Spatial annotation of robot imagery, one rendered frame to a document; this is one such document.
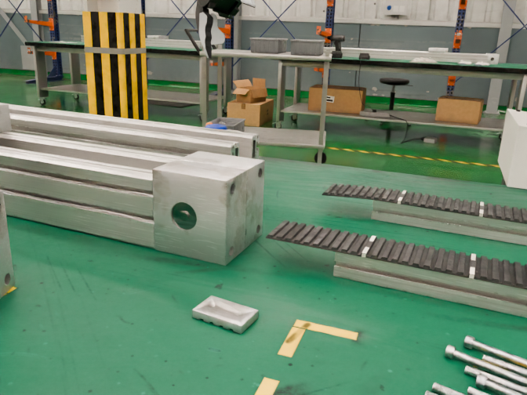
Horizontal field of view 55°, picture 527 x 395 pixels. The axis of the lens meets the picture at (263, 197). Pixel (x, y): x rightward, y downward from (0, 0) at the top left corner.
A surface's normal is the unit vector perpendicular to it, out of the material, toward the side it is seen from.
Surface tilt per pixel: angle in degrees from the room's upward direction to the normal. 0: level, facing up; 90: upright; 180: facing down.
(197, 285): 0
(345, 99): 90
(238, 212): 90
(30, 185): 90
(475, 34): 90
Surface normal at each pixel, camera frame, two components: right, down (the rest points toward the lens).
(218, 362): 0.04, -0.95
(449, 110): -0.47, 0.25
